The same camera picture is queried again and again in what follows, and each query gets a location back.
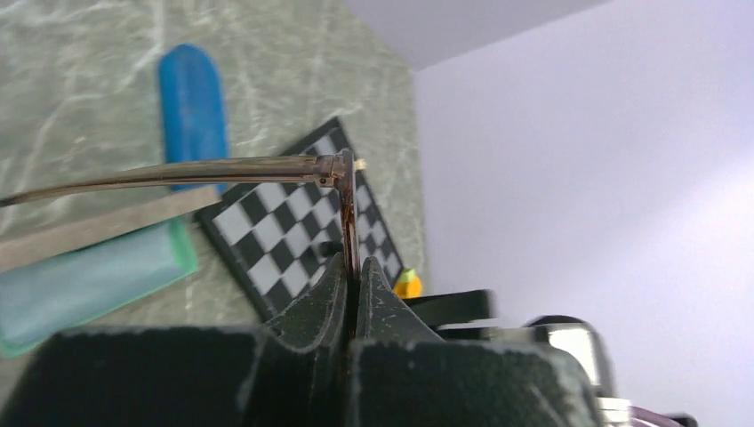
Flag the brown sunglasses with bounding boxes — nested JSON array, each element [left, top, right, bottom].
[[0, 148, 362, 281]]

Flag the orange toy fruit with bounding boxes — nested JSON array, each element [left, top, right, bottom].
[[393, 269, 423, 299]]

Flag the light blue cloth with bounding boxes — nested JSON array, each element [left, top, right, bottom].
[[1, 219, 197, 355]]

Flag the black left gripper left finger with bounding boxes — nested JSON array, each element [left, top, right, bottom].
[[265, 253, 348, 353]]

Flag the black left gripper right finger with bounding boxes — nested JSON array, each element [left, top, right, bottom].
[[352, 257, 442, 348]]

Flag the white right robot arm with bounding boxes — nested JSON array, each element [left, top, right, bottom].
[[399, 290, 698, 426]]

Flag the blue glasses case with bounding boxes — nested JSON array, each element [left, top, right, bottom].
[[156, 44, 230, 164]]

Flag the black white chessboard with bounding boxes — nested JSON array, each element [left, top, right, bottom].
[[195, 117, 405, 322]]

